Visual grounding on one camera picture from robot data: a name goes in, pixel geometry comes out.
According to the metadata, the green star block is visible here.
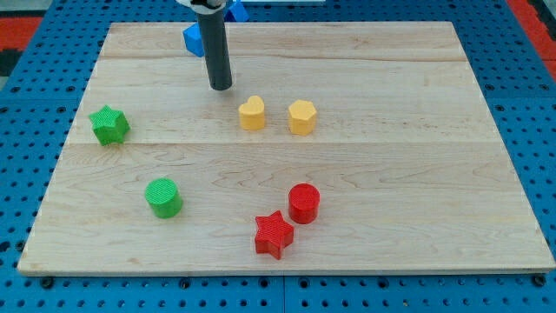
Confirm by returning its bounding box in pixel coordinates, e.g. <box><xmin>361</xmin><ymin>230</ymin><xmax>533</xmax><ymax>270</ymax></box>
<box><xmin>89</xmin><ymin>105</ymin><xmax>130</xmax><ymax>146</ymax></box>

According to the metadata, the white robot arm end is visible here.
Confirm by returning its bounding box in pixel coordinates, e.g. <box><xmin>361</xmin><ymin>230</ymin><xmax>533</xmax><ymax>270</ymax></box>
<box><xmin>176</xmin><ymin>0</ymin><xmax>227</xmax><ymax>15</ymax></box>

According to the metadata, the red star block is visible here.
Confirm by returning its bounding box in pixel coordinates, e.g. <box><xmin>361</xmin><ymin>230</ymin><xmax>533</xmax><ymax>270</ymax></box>
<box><xmin>255</xmin><ymin>210</ymin><xmax>295</xmax><ymax>260</ymax></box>

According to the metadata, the yellow hexagon block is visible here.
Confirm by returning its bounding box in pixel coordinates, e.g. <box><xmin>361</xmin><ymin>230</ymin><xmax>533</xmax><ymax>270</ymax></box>
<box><xmin>288</xmin><ymin>100</ymin><xmax>317</xmax><ymax>136</ymax></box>

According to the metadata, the yellow heart block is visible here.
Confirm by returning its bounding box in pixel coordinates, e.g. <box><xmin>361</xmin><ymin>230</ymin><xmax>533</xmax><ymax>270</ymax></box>
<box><xmin>238</xmin><ymin>96</ymin><xmax>266</xmax><ymax>130</ymax></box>

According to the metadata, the red cylinder block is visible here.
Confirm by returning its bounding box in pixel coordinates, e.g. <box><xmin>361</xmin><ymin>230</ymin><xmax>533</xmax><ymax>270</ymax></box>
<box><xmin>288</xmin><ymin>183</ymin><xmax>321</xmax><ymax>224</ymax></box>

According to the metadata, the light wooden board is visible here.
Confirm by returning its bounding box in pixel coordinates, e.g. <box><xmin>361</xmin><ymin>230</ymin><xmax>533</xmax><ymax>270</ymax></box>
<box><xmin>18</xmin><ymin>22</ymin><xmax>555</xmax><ymax>276</ymax></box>

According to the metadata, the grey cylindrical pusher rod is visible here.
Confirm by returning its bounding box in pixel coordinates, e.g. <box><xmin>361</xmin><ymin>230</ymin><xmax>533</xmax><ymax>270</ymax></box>
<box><xmin>197</xmin><ymin>10</ymin><xmax>233</xmax><ymax>91</ymax></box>

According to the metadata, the green cylinder block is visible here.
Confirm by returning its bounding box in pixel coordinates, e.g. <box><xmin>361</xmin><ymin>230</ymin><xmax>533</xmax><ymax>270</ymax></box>
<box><xmin>144</xmin><ymin>177</ymin><xmax>183</xmax><ymax>218</ymax></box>

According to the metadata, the blue cube block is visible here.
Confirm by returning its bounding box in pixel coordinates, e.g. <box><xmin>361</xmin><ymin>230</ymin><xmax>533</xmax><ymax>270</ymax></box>
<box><xmin>182</xmin><ymin>23</ymin><xmax>204</xmax><ymax>57</ymax></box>

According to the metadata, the blue block behind rod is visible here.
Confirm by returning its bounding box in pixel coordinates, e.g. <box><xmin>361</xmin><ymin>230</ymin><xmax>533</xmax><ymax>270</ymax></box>
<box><xmin>224</xmin><ymin>0</ymin><xmax>249</xmax><ymax>23</ymax></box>

